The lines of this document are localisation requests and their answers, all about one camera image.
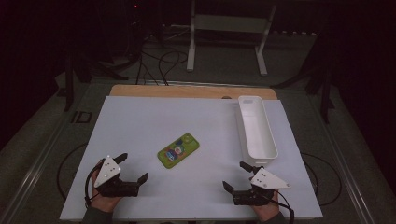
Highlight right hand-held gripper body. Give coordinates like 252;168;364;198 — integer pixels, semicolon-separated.
233;167;291;206

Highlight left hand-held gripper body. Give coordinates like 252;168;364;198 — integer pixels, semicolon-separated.
93;155;140;198

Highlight white plastic bin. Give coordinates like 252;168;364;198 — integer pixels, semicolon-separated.
237;95;279;166

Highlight green cartoon phone case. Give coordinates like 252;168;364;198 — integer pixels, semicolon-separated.
157;133;201;170

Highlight person's right hand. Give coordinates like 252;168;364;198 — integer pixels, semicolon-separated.
251;190;280;221

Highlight person's left hand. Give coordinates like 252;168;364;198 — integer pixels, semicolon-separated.
90;160;122;214

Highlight white table mat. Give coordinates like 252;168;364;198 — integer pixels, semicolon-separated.
59;95;323;221

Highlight black tripod stand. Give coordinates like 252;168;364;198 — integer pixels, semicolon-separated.
270;31;336;125
64;50;129;113

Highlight white metal stand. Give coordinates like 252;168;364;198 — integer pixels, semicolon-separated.
186;0;277;77

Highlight left hand-held gripper cable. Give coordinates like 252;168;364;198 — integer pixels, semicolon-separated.
84;162;105;208

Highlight hand-held gripper cable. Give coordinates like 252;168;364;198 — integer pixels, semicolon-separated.
274;189;296;224
84;162;105;208

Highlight right hand-held gripper cable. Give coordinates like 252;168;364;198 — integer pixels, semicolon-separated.
274;189;296;224

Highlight black cable loop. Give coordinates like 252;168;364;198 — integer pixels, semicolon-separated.
300;152;343;207
56;142;90;202

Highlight metal floor rail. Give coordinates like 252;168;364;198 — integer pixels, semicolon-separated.
306;92;376;224
0;119;74;224

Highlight black floor cables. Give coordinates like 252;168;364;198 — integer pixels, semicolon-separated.
134;34;190;87

